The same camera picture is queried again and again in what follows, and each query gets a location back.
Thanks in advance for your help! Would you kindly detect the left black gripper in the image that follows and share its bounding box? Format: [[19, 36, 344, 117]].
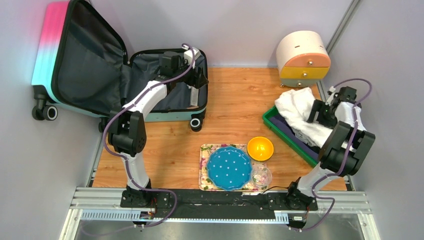
[[173, 58, 210, 90]]

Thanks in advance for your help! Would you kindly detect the white garment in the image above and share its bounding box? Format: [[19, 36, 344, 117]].
[[274, 87, 366, 148]]

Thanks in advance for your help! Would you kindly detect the navy blue garment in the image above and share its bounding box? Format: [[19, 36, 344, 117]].
[[269, 114, 320, 163]]

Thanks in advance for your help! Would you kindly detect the round pastel mini drawer cabinet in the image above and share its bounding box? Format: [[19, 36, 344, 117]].
[[275, 30, 332, 88]]

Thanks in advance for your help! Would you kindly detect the green plastic tray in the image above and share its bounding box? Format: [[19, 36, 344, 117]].
[[262, 106, 318, 167]]

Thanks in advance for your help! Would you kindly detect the pink and teal kids suitcase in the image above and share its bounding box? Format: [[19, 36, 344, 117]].
[[30, 0, 210, 133]]

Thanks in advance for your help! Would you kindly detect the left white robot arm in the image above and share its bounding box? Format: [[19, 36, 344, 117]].
[[102, 47, 209, 208]]

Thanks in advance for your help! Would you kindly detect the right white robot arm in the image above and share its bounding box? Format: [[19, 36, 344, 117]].
[[284, 86, 376, 210]]

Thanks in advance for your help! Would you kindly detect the orange bowl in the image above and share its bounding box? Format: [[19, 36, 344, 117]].
[[246, 136, 275, 163]]

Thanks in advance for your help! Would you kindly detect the small clear glass bowl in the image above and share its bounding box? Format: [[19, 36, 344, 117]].
[[251, 165, 272, 187]]

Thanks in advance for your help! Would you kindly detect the blue polka dot plate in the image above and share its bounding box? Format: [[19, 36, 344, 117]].
[[206, 146, 253, 191]]

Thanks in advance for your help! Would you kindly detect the floral rectangular tray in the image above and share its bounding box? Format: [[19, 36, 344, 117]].
[[198, 143, 271, 192]]

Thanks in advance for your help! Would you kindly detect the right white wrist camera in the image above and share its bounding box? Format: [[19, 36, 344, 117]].
[[325, 86, 337, 106]]

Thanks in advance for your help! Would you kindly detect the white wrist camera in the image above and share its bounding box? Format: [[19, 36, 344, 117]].
[[325, 86, 337, 106], [182, 45, 201, 69]]

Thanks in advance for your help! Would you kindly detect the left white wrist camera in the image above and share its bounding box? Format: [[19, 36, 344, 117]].
[[182, 45, 201, 69]]

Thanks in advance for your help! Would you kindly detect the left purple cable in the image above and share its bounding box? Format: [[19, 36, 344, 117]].
[[101, 43, 196, 229]]

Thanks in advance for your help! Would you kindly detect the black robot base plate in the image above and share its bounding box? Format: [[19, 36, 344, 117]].
[[120, 188, 318, 221]]

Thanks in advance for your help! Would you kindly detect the aluminium frame rail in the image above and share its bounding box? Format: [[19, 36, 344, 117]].
[[60, 187, 380, 240]]

